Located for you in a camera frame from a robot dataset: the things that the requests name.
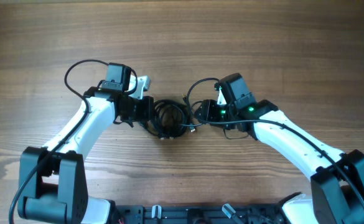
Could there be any black right camera cable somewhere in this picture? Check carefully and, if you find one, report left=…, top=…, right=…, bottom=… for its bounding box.
left=185, top=77, right=364, bottom=224

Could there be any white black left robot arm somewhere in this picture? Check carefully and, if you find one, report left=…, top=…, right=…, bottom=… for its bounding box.
left=8, top=63, right=154, bottom=223

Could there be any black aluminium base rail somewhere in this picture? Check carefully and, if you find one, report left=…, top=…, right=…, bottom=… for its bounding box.
left=112, top=203, right=289, bottom=224

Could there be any black camera cable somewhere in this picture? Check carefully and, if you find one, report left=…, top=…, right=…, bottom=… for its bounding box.
left=185, top=77, right=364, bottom=224
left=8, top=59, right=110, bottom=224

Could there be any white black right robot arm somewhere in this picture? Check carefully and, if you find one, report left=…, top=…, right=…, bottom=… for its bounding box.
left=192, top=73, right=364, bottom=223

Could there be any black thin USB cable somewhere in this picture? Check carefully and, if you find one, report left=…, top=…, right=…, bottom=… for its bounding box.
left=156, top=94, right=204, bottom=140

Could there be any black left camera cable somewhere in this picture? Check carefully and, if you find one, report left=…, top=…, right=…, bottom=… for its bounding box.
left=8, top=59, right=110, bottom=224

